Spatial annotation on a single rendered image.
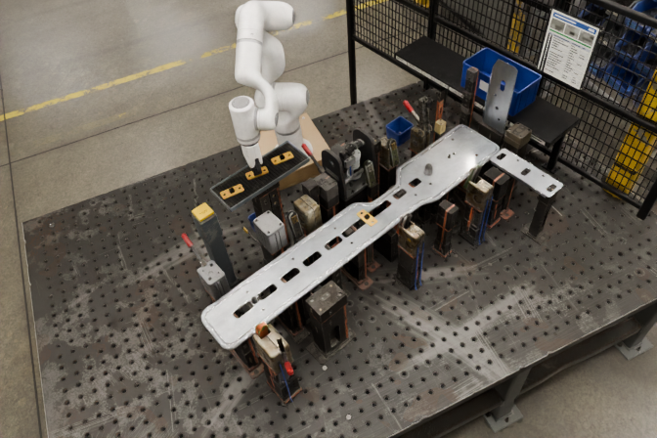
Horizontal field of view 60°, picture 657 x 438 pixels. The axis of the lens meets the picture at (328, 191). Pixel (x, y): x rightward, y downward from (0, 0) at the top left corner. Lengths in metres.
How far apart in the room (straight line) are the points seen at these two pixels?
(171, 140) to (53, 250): 1.61
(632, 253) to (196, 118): 2.97
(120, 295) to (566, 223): 1.92
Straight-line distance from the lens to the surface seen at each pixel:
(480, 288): 2.38
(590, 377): 3.11
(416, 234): 2.07
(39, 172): 4.36
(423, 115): 2.36
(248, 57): 1.98
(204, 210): 2.08
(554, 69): 2.61
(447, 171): 2.35
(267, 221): 2.06
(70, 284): 2.68
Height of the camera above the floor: 2.70
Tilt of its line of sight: 49 degrees down
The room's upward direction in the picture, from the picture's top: 6 degrees counter-clockwise
